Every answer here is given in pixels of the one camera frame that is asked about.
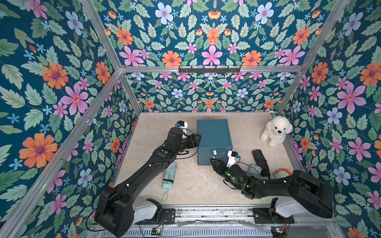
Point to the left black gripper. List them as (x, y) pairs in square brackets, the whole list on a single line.
[(191, 138)]

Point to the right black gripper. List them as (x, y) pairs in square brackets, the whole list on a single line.
[(223, 165)]

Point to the teal plastic drawer cabinet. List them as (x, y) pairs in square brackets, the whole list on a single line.
[(215, 141)]

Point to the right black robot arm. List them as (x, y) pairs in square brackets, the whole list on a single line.
[(313, 194)]

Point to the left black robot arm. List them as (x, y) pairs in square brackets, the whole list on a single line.
[(115, 211)]

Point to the right mint green umbrella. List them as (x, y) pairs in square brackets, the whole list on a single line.
[(254, 171)]

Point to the mint green umbrella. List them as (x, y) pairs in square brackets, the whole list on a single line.
[(254, 171), (168, 180)]

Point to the black folded umbrella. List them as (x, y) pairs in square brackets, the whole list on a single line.
[(261, 162)]

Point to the left mint green umbrella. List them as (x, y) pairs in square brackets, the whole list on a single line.
[(168, 180)]

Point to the orange white round object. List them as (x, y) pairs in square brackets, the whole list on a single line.
[(282, 173)]

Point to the white plush dog toy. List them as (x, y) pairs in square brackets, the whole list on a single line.
[(276, 131)]

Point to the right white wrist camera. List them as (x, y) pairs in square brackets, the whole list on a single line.
[(233, 158)]

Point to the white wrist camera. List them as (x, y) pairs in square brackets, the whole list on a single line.
[(183, 126), (233, 158)]

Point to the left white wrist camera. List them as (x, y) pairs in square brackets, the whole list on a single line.
[(183, 126)]

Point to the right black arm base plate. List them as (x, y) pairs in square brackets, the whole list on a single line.
[(269, 215)]

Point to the black wall hook rail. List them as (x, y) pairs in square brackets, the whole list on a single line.
[(209, 69)]

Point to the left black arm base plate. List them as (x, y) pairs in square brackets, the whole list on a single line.
[(151, 212)]

